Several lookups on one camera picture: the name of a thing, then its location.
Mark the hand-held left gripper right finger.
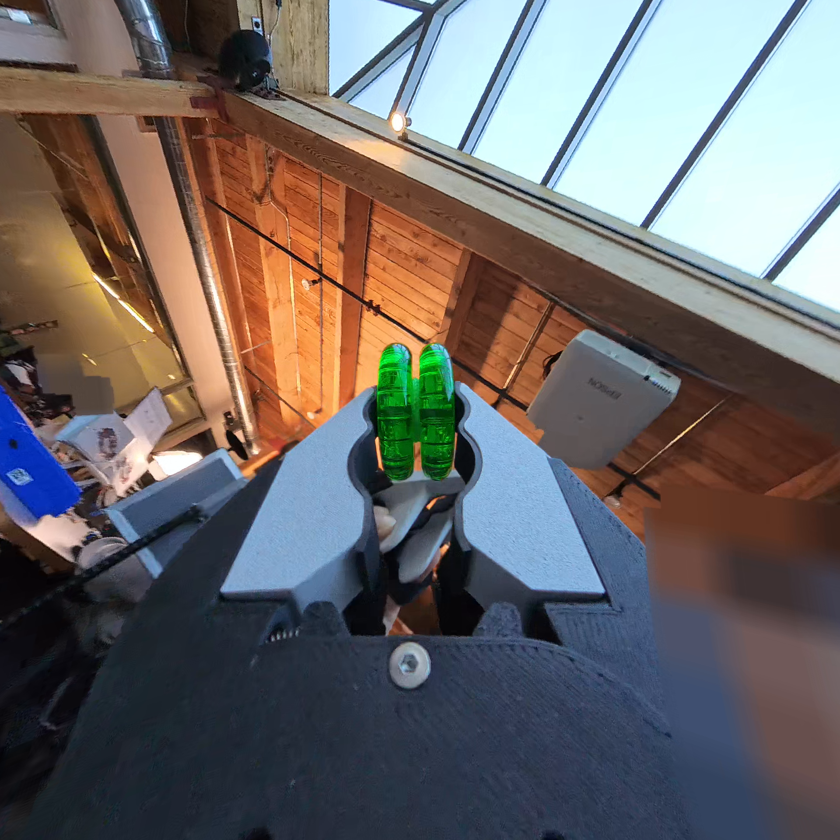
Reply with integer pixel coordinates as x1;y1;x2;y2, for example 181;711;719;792
451;382;607;624

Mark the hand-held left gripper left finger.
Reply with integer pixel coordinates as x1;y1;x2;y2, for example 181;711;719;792
220;387;389;634

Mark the green translucent yoyo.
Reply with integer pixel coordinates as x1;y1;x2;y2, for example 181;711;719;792
376;342;455;482

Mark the grey light panel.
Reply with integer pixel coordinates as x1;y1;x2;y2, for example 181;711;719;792
105;448;248;580

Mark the white ceiling projector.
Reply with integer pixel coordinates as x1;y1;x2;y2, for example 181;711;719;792
527;329;681;471

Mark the black stand pole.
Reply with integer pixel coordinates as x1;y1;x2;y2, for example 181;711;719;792
0;504;206;634

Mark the thin black ceiling rod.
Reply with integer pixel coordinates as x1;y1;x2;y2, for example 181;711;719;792
205;199;661;500

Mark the white printed display board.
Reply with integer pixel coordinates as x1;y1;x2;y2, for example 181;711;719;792
58;412;156;497

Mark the blue plastic bin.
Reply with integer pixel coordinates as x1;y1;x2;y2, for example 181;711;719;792
0;386;84;527

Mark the glass skylight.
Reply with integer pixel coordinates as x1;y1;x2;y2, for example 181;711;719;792
328;0;840;313

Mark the silver metal duct pipe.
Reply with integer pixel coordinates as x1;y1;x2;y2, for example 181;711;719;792
115;0;261;458

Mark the black round wall speaker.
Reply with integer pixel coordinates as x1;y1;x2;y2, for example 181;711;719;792
218;29;274;91

